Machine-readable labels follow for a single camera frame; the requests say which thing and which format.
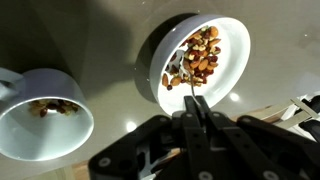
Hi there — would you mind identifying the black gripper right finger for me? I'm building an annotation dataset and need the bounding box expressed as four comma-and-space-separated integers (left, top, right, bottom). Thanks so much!
194, 95, 320, 180

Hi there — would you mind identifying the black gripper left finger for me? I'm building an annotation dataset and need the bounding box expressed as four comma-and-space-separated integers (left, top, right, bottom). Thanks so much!
88, 96, 221, 180

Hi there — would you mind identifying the metal spoon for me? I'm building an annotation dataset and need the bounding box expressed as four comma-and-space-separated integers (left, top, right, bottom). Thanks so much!
173, 49, 202, 101

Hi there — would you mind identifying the small trail mix portion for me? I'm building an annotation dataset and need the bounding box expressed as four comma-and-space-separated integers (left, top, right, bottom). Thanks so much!
28, 98, 80, 118

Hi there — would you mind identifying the white ceramic bowl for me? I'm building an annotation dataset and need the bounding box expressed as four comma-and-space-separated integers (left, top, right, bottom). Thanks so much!
149, 13, 252, 116

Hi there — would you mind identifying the white ceramic mug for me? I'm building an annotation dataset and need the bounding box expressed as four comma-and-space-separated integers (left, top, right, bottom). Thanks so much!
0, 67, 95, 162

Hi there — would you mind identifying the light wooden chair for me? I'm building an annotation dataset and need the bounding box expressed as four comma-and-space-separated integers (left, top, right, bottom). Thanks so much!
256, 97, 320, 130

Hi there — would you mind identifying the large trail mix heap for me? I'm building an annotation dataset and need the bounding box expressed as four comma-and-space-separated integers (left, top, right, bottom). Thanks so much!
161, 25, 222, 92

